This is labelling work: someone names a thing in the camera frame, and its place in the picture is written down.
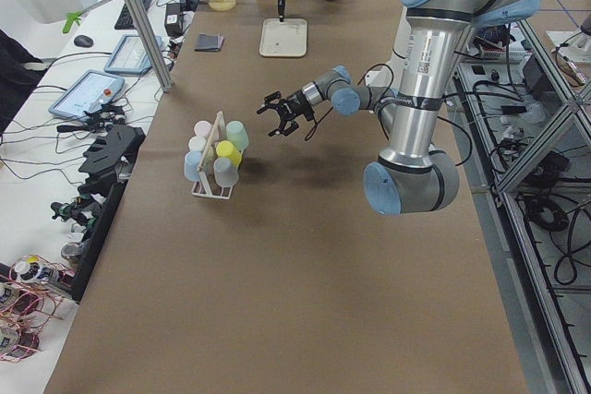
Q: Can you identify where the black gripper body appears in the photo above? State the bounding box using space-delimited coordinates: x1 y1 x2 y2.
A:
276 92 314 126

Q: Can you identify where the cream rabbit tray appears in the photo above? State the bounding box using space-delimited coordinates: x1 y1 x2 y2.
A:
259 18 308 58

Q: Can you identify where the green plastic cup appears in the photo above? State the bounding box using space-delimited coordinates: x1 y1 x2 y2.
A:
226 121 249 150

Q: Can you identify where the yellow plastic cup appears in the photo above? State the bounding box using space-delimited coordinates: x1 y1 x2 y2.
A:
216 140 242 168

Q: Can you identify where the pink plastic cup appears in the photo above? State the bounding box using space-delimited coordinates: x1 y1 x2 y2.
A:
194 120 213 138

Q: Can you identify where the grey plastic cup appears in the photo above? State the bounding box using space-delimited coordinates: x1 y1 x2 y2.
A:
213 157 239 187

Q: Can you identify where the cream white plastic cup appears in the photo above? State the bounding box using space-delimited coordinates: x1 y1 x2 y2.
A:
188 136 215 160

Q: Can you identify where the blue plastic cup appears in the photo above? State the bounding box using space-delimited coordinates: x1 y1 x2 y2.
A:
184 150 202 182

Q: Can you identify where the folded grey cloth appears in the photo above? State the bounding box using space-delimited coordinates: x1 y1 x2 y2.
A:
194 33 224 52

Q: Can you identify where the blue teach pendant far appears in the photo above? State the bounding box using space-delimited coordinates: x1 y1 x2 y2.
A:
103 34 151 77

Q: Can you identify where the blue teach pendant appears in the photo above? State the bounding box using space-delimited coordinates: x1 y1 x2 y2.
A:
48 70 125 120
103 34 151 77

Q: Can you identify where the black keyboard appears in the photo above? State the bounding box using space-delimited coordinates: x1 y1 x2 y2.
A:
114 0 157 30

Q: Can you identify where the blue teach pendant near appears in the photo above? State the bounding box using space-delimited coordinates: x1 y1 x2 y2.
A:
48 70 125 120

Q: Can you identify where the black computer mouse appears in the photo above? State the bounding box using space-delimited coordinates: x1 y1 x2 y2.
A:
73 35 94 48

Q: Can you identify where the white wire cup rack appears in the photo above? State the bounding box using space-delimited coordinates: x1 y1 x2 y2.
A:
191 111 237 200

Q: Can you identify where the aluminium frame post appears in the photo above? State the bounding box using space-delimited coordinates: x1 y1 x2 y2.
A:
124 0 173 93

